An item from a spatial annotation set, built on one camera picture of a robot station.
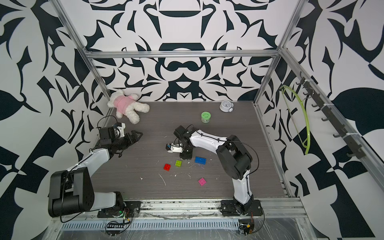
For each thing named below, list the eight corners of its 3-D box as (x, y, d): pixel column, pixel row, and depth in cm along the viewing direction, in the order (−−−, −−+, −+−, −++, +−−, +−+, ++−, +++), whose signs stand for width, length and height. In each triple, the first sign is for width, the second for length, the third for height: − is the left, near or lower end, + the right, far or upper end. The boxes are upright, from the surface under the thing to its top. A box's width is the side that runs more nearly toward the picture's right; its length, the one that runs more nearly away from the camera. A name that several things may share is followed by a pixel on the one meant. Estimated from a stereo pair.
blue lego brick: (194, 162, 92) (194, 160, 90) (195, 157, 94) (195, 155, 92) (206, 165, 91) (206, 163, 89) (206, 160, 93) (207, 158, 91)
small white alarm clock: (220, 112, 115) (221, 109, 113) (219, 103, 121) (219, 100, 119) (233, 112, 115) (234, 109, 113) (231, 103, 121) (232, 100, 119)
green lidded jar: (201, 123, 109) (201, 119, 106) (201, 115, 114) (201, 111, 110) (210, 123, 109) (211, 119, 106) (209, 115, 114) (210, 111, 110)
